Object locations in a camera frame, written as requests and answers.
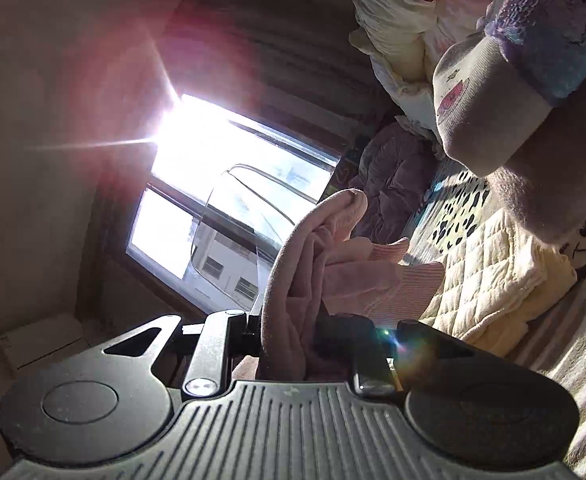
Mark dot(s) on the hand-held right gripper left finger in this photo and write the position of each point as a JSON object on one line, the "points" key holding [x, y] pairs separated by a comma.
{"points": [[250, 335]]}

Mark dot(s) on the yellow quilted blanket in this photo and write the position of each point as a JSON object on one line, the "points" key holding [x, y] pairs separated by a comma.
{"points": [[498, 270]]}

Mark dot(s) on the purple quilt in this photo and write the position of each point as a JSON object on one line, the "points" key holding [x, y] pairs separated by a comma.
{"points": [[398, 180]]}

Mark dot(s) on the stack of folded clothes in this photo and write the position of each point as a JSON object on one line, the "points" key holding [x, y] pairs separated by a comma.
{"points": [[548, 25]]}

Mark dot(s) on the cartoon mouse printed blanket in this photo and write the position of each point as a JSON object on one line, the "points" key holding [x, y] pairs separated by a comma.
{"points": [[573, 360]]}

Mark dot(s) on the pink sweatshirt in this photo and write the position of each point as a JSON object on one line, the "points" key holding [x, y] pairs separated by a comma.
{"points": [[293, 285]]}

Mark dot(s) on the white duvet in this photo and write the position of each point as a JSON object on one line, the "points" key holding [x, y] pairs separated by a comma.
{"points": [[388, 10]]}

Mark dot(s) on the brown curtain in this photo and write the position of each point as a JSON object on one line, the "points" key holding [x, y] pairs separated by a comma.
{"points": [[298, 75]]}

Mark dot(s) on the window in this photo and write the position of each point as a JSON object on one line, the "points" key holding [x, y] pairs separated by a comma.
{"points": [[198, 150]]}

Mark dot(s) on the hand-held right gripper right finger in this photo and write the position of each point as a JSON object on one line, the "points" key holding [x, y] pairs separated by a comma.
{"points": [[333, 335]]}

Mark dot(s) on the colourful alphabet board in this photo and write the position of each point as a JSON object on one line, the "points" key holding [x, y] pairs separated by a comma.
{"points": [[345, 175]]}

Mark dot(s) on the white box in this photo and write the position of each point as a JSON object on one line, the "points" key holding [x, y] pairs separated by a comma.
{"points": [[43, 342]]}

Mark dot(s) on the cream duvet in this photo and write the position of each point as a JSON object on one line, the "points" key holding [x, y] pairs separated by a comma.
{"points": [[408, 65]]}

